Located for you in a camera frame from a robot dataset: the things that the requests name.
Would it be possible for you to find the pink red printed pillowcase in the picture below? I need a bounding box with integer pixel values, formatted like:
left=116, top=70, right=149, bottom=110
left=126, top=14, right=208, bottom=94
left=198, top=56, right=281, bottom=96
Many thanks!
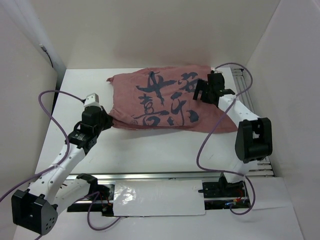
left=107, top=65, right=237, bottom=134

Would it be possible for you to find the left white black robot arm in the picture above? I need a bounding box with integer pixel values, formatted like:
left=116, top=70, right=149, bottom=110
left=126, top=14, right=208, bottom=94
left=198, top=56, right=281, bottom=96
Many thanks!
left=11, top=105, right=113, bottom=236

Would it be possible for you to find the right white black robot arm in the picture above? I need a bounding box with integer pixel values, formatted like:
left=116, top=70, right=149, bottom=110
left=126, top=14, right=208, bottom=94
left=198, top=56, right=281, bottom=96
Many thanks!
left=193, top=70, right=273, bottom=196

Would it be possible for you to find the white cover plate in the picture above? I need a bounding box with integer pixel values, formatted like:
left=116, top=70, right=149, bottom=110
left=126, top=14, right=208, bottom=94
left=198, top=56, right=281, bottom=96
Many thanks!
left=113, top=180, right=206, bottom=217

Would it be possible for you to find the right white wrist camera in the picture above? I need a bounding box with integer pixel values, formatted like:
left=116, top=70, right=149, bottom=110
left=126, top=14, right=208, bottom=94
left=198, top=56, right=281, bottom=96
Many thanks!
left=210, top=68, right=223, bottom=74

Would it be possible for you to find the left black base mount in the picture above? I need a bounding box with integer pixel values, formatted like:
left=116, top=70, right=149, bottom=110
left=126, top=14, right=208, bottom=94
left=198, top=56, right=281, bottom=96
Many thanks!
left=67, top=173, right=115, bottom=217

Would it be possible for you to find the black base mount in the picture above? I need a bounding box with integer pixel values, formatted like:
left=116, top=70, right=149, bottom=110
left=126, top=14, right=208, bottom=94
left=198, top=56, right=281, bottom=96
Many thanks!
left=198, top=176, right=251, bottom=211
left=67, top=173, right=115, bottom=217

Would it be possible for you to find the aluminium rail front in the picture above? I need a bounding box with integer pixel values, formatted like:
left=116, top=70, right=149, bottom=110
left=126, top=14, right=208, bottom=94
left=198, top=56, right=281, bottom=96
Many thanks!
left=67, top=171, right=226, bottom=182

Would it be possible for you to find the aluminium rail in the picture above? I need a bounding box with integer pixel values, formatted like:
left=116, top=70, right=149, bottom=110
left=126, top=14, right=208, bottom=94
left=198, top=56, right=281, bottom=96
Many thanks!
left=231, top=66, right=274, bottom=177
left=67, top=171, right=226, bottom=182

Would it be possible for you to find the small wall cable plug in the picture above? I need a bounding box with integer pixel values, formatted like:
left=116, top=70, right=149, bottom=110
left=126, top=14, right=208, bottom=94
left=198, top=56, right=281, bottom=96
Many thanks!
left=39, top=43, right=54, bottom=68

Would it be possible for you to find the aluminium rail right side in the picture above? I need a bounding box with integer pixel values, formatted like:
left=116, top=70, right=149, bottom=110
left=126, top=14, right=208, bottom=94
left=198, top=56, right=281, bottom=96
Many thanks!
left=231, top=66, right=274, bottom=177

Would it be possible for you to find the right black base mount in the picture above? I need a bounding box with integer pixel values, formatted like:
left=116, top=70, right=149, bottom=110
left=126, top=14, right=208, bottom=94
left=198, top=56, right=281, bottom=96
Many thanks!
left=198, top=176, right=251, bottom=211

